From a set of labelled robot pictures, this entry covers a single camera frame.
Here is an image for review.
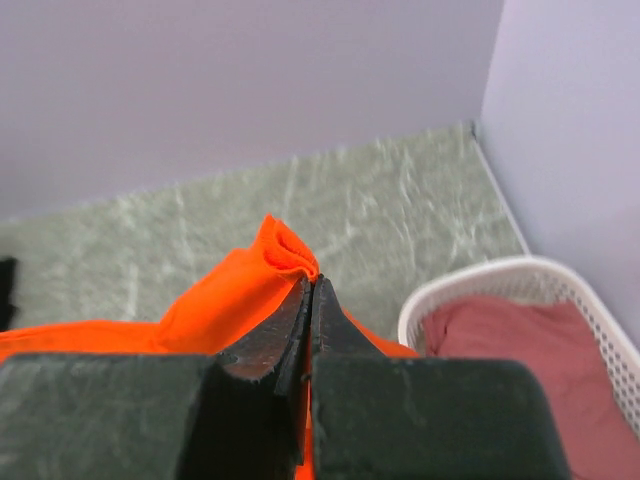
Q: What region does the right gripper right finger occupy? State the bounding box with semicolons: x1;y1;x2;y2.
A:
309;277;570;479

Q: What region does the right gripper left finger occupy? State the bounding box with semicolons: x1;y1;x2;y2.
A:
1;280;311;479

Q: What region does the orange t-shirt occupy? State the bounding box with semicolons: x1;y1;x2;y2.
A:
1;217;416;479

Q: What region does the dusty red t-shirt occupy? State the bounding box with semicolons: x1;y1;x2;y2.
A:
422;295;639;479

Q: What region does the white perforated laundry basket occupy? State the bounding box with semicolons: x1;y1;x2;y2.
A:
397;255;639;433

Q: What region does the folded black t-shirt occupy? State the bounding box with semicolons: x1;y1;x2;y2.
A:
0;256;18;332

